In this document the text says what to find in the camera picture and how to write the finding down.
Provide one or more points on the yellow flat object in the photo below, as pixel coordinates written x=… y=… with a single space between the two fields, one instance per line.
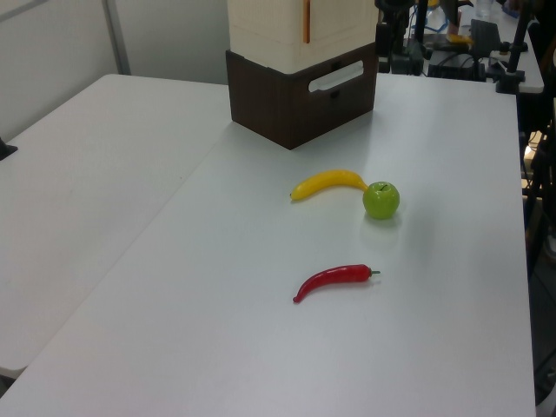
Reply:
x=459 y=39

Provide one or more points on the thin black pole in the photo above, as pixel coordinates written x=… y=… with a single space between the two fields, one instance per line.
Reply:
x=420 y=21

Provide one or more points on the cream plastic cabinet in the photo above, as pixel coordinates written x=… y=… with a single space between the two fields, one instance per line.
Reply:
x=269 y=30

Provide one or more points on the dark brown drawer box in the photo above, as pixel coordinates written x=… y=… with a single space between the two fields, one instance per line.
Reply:
x=278 y=108

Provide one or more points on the black tablet screen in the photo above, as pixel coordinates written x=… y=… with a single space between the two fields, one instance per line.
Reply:
x=484 y=35

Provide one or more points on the black stand with clamp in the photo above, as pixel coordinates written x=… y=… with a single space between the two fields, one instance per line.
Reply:
x=514 y=52

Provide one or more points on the red toy chili pepper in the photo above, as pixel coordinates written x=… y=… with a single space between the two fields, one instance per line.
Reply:
x=334 y=276

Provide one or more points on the black table clamp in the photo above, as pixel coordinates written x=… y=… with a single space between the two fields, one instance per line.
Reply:
x=5 y=149

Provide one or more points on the flat black electronics box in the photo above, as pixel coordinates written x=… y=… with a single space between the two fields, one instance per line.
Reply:
x=454 y=65

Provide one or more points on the cream cabinet door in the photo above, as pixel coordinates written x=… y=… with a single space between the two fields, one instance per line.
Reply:
x=343 y=19

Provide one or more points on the grey partition post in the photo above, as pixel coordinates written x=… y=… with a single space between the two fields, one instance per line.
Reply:
x=116 y=35

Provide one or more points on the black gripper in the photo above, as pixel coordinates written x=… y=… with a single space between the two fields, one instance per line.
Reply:
x=393 y=9

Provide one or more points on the small black equipment box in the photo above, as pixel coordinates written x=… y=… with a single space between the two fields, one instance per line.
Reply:
x=415 y=58

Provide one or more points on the green toy apple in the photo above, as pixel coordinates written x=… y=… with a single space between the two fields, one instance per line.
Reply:
x=381 y=202

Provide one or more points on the yellow toy banana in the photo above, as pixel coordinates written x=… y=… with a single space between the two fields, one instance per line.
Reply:
x=321 y=180

